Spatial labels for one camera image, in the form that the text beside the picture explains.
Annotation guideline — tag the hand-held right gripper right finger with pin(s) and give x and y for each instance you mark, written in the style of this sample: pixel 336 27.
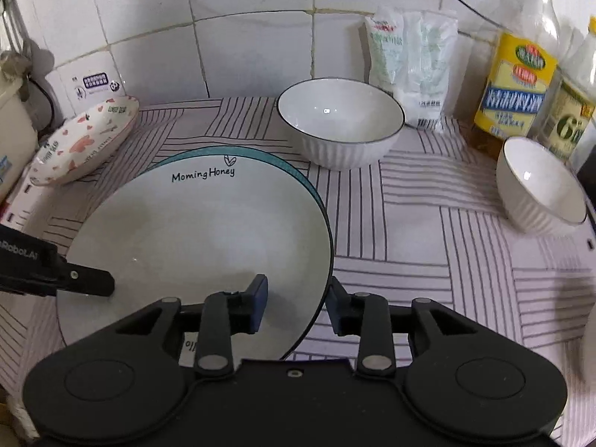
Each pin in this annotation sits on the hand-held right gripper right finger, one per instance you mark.
pixel 334 302

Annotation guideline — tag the large white plate teal rim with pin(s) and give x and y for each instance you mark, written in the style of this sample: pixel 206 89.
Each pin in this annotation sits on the large white plate teal rim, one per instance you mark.
pixel 186 237

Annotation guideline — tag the wall sticker label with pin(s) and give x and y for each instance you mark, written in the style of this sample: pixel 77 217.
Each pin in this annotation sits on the wall sticker label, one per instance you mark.
pixel 95 86

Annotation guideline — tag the white plate pink hearts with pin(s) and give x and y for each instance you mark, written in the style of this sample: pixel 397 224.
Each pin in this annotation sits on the white plate pink hearts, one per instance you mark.
pixel 84 142

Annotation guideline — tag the clear bottle olive label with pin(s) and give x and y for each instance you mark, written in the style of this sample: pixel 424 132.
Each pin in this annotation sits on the clear bottle olive label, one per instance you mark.
pixel 570 111

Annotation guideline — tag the yellow label oil bottle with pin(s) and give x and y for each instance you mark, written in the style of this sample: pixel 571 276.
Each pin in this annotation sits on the yellow label oil bottle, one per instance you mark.
pixel 514 84

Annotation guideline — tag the white appliance blue label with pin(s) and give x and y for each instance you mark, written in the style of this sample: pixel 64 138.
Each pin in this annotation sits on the white appliance blue label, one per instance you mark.
pixel 14 125

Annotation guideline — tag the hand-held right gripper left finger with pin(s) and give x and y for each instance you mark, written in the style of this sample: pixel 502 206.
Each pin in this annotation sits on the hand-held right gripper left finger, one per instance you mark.
pixel 259 302

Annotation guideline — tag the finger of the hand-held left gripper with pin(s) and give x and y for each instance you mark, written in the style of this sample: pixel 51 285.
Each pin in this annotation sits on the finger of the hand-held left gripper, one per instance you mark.
pixel 91 281

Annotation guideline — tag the white cardboard box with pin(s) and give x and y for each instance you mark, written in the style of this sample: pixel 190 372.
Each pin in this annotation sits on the white cardboard box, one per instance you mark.
pixel 18 207

